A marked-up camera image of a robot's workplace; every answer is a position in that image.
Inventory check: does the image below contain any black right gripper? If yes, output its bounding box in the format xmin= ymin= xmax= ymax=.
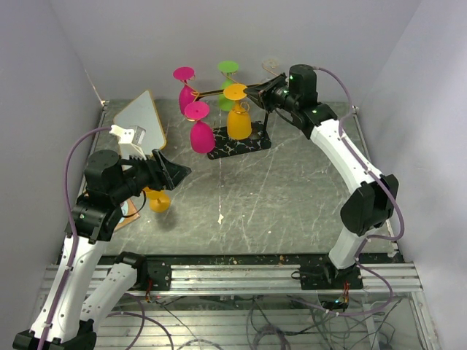
xmin=244 ymin=72 xmax=298 ymax=114

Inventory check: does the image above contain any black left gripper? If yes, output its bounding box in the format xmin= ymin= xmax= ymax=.
xmin=110 ymin=147 xmax=190 ymax=203

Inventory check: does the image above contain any yellow wine glass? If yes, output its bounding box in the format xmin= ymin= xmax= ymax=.
xmin=223 ymin=83 xmax=252 ymax=140
xmin=143 ymin=187 xmax=171 ymax=213

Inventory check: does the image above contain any pink wine glass front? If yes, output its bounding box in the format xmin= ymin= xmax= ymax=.
xmin=184 ymin=101 xmax=215 ymax=154

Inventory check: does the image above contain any pink wine glass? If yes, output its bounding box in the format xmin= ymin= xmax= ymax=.
xmin=184 ymin=101 xmax=215 ymax=154
xmin=173 ymin=66 xmax=197 ymax=115

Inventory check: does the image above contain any pink wine glass back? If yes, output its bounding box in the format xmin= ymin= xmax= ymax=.
xmin=173 ymin=66 xmax=197 ymax=115

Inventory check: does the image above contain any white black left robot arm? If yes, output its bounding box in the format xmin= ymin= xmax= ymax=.
xmin=12 ymin=149 xmax=191 ymax=349

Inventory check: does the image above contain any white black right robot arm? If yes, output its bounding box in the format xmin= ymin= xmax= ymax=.
xmin=244 ymin=64 xmax=398 ymax=289

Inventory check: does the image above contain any clear wine glass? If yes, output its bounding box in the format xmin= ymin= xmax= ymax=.
xmin=261 ymin=57 xmax=279 ymax=79

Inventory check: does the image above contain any green wine glass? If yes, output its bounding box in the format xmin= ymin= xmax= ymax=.
xmin=217 ymin=61 xmax=239 ymax=112

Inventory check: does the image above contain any black gold wine glass rack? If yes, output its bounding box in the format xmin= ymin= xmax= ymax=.
xmin=184 ymin=60 xmax=282 ymax=160

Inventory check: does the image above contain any white gold framed board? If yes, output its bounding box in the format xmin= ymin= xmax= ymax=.
xmin=114 ymin=90 xmax=166 ymax=154

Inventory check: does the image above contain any orange picture book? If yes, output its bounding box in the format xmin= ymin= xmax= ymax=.
xmin=115 ymin=199 xmax=140 ymax=232

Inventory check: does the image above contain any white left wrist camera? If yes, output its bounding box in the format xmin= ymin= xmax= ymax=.
xmin=109 ymin=125 xmax=146 ymax=160

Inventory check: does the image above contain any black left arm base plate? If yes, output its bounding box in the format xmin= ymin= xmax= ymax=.
xmin=122 ymin=253 xmax=172 ymax=291

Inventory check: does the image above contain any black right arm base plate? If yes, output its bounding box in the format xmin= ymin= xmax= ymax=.
xmin=290 ymin=254 xmax=363 ymax=290

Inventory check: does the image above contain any aluminium rail frame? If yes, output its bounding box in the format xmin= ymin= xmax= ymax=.
xmin=37 ymin=257 xmax=441 ymax=349

